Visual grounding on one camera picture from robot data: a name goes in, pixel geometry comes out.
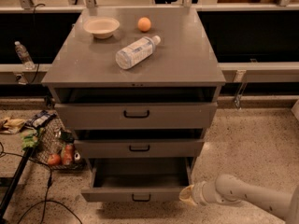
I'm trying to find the grey bottom drawer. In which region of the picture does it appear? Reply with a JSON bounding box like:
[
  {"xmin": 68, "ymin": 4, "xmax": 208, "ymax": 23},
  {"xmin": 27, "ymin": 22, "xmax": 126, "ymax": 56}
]
[{"xmin": 81, "ymin": 157, "xmax": 194, "ymax": 203}]

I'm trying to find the grey drawer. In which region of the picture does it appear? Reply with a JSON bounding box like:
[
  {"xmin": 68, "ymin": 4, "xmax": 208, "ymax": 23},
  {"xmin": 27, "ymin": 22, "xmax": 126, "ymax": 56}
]
[
  {"xmin": 75, "ymin": 129, "xmax": 204, "ymax": 158},
  {"xmin": 55, "ymin": 103, "xmax": 217, "ymax": 130},
  {"xmin": 81, "ymin": 157, "xmax": 194, "ymax": 203}
]

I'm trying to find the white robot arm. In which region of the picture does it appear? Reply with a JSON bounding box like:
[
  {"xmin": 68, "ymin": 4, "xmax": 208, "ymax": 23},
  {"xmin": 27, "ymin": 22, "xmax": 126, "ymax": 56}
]
[{"xmin": 179, "ymin": 175, "xmax": 299, "ymax": 224}]

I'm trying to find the grey top drawer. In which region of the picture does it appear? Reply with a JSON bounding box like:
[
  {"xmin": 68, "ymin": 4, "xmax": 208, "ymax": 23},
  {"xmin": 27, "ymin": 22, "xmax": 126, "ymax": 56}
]
[{"xmin": 55, "ymin": 103, "xmax": 217, "ymax": 130}]

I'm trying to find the grey middle drawer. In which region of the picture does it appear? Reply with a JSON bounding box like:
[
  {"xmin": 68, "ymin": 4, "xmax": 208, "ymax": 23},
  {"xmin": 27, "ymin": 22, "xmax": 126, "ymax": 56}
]
[{"xmin": 75, "ymin": 129, "xmax": 204, "ymax": 158}]

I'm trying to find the grey drawer cabinet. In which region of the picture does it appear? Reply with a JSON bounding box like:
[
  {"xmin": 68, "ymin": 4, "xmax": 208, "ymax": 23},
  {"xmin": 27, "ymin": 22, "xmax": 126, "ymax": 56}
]
[{"xmin": 43, "ymin": 7, "xmax": 225, "ymax": 166}]

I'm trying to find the red snack package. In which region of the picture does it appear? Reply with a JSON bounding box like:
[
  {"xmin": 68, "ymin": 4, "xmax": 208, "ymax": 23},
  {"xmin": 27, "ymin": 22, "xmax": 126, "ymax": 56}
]
[{"xmin": 62, "ymin": 144, "xmax": 74, "ymax": 165}]

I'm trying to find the red apple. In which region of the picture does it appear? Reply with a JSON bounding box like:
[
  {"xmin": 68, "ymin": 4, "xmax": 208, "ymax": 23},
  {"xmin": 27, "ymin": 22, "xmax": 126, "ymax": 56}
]
[{"xmin": 48, "ymin": 154, "xmax": 61, "ymax": 166}]

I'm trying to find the clear plastic water bottle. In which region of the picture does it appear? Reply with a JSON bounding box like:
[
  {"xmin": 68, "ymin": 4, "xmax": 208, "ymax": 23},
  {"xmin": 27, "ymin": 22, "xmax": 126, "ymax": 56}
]
[{"xmin": 115, "ymin": 35, "xmax": 161, "ymax": 70}]

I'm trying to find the blue snack bag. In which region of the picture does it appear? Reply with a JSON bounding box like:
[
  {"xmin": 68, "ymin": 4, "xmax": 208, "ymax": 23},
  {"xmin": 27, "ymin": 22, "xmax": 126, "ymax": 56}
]
[{"xmin": 25, "ymin": 110, "xmax": 56, "ymax": 129}]

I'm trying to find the black pole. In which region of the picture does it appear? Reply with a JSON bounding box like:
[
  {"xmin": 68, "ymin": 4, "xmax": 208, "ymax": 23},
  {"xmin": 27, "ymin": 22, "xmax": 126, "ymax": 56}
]
[{"xmin": 0, "ymin": 147, "xmax": 34, "ymax": 223}]

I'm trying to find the green chip bag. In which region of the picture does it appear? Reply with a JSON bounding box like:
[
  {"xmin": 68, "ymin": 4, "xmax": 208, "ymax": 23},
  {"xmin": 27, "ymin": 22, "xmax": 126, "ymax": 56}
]
[{"xmin": 21, "ymin": 128, "xmax": 45, "ymax": 150}]

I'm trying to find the orange fruit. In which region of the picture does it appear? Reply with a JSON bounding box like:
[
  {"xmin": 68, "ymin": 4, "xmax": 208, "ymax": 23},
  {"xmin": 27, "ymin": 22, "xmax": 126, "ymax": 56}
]
[{"xmin": 137, "ymin": 17, "xmax": 151, "ymax": 32}]

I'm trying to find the beige paper bowl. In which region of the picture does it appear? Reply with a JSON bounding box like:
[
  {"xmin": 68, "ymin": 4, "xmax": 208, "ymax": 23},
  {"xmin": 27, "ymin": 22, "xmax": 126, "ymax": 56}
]
[{"xmin": 83, "ymin": 17, "xmax": 120, "ymax": 39}]

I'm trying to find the small upright water bottle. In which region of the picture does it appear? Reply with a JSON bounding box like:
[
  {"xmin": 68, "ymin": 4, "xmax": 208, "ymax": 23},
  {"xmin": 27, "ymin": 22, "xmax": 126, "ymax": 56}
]
[{"xmin": 14, "ymin": 41, "xmax": 36, "ymax": 70}]

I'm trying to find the black floor cable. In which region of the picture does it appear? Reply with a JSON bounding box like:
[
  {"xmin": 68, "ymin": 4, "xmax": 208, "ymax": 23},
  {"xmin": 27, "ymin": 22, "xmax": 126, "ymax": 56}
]
[{"xmin": 0, "ymin": 142, "xmax": 83, "ymax": 224}]

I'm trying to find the wire mesh basket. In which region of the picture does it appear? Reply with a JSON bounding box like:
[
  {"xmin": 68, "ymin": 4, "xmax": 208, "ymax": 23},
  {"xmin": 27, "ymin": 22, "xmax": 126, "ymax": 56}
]
[{"xmin": 35, "ymin": 118, "xmax": 85, "ymax": 171}]

